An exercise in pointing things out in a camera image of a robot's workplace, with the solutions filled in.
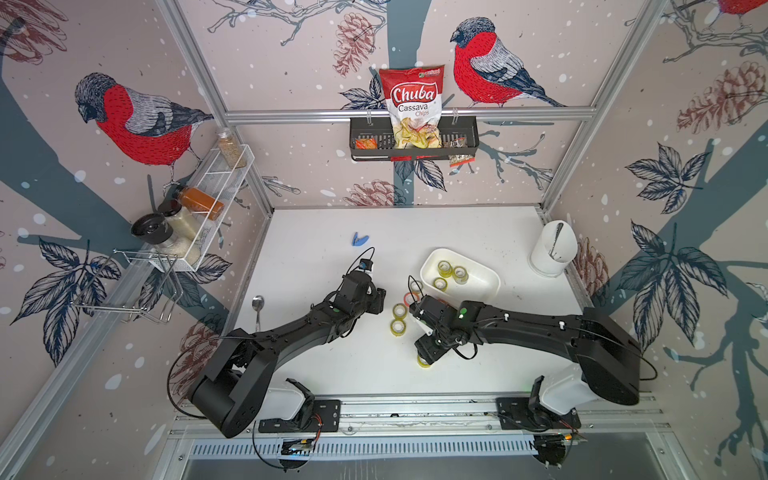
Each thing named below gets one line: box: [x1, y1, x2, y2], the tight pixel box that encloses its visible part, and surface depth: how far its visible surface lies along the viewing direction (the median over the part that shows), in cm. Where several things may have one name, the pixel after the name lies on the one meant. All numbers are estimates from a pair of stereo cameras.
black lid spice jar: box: [131, 213, 178, 253], surface depth 60 cm
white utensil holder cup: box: [528, 220, 578, 277], surface depth 97 cm
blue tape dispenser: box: [352, 232, 370, 247], surface depth 112 cm
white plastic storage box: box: [420, 248, 501, 308], surface depth 100 cm
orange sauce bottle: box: [179, 187, 224, 221], surface depth 73 cm
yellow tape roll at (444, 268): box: [437, 260, 453, 278], surface depth 102 cm
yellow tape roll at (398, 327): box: [390, 319, 407, 337], surface depth 90 cm
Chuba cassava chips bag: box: [380, 65, 444, 149], surface depth 85 cm
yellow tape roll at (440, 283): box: [432, 277, 448, 292], surface depth 100 cm
